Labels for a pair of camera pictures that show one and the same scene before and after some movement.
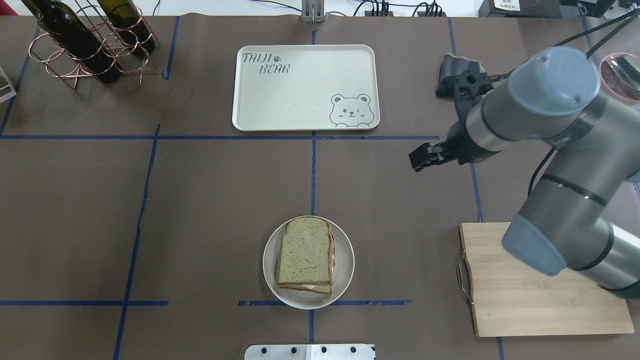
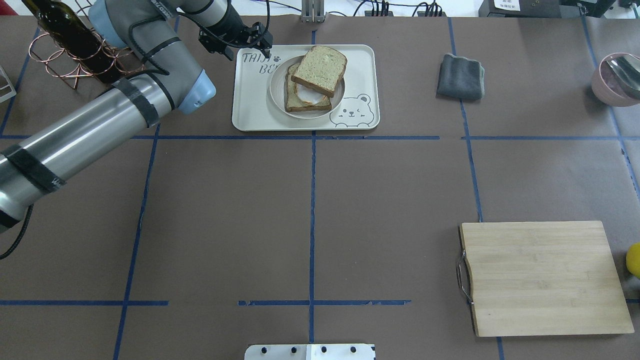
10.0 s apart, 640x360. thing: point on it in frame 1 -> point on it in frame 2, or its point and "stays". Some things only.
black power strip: (419, 14) stays
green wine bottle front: (66, 28) stays
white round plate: (343, 274) -> (277, 86)
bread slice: (321, 286) -> (293, 103)
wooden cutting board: (512, 296) stays
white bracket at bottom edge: (309, 352) stays
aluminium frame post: (313, 11) stays
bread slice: (305, 252) -> (320, 69)
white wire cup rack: (7, 90) stays
